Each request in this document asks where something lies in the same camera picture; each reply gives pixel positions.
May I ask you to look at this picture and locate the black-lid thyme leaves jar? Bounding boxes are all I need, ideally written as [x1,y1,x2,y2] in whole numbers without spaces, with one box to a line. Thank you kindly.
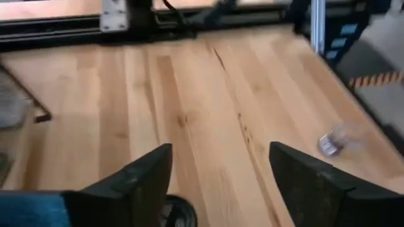
[160,194,199,227]

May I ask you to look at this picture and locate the dark box blue labels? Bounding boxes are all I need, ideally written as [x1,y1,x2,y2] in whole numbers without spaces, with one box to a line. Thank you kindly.
[324,12,370,64]

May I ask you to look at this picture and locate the small cork-stoppered glass jar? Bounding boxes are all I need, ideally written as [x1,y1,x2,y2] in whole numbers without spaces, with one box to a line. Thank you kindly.
[317,121,369,158]

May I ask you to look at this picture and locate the silver aluminium bracket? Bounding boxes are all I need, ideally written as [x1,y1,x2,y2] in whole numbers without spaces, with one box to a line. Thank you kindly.
[311,0,326,55]

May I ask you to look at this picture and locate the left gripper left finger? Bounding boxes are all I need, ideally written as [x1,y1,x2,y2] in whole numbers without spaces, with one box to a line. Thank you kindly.
[0,143,174,227]

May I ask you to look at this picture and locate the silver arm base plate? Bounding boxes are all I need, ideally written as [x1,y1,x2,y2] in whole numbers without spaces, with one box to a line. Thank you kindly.
[100,0,129,32]

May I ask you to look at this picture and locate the black aluminium mounting frame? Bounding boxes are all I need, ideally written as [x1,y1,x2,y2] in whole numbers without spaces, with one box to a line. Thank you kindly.
[0,0,370,53]

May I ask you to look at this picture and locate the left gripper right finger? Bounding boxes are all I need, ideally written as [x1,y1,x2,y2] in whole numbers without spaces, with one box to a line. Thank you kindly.
[269,141,404,227]

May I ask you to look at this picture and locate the yellow black hazard tape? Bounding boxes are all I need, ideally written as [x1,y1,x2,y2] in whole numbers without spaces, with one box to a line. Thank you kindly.
[348,71,404,89]

